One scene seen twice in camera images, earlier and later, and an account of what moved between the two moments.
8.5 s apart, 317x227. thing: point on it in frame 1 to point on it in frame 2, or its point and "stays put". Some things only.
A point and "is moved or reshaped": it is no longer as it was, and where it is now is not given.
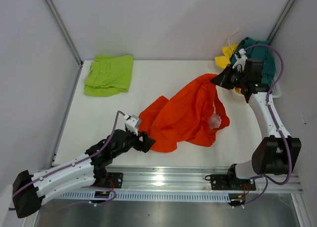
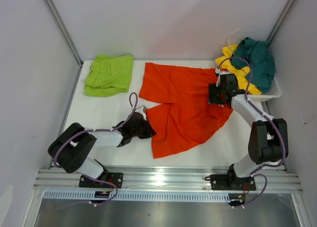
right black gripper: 221,80 to 212,89
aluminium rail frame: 196,178 stays put
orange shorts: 194,113 is moved or reshaped
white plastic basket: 277,90 stays put
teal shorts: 258,52 stays put
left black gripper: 144,145 to 149,132
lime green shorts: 109,74 stays put
